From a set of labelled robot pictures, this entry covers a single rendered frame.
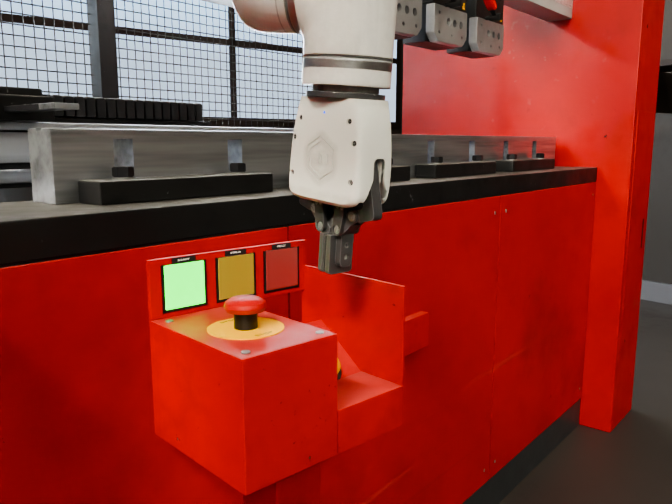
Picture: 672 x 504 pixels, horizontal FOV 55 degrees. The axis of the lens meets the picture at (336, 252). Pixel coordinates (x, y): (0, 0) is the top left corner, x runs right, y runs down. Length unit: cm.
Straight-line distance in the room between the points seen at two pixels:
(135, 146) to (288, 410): 49
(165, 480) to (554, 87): 178
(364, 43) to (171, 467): 59
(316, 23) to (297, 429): 36
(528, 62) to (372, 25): 175
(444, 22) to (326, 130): 97
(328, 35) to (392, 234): 65
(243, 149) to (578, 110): 141
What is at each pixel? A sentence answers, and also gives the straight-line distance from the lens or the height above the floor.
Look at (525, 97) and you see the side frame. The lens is 231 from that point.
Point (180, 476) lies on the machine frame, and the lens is 92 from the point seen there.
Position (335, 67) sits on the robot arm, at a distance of 58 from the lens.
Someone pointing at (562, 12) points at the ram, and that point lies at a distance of 221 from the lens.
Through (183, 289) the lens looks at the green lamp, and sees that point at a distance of 66.
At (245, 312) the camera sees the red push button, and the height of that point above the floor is 80.
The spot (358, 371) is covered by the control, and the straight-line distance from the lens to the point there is 71.
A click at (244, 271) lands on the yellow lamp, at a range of 70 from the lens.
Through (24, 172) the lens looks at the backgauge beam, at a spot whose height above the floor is 90.
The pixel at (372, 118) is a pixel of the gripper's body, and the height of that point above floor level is 97.
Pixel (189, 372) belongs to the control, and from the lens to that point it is 60.
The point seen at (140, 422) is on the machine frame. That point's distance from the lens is 85.
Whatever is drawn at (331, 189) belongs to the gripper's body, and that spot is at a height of 91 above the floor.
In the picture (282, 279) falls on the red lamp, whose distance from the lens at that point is 73.
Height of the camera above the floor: 95
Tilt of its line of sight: 10 degrees down
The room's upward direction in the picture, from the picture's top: straight up
